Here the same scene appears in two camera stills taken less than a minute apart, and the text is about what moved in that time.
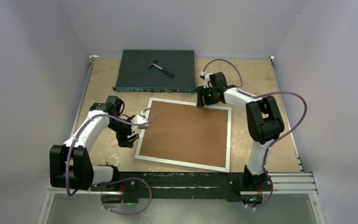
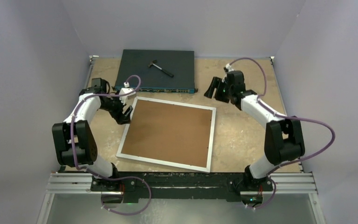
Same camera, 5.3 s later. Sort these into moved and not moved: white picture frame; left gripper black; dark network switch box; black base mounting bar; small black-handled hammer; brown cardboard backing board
Moved: left gripper black; brown cardboard backing board; white picture frame
Not moved: small black-handled hammer; black base mounting bar; dark network switch box
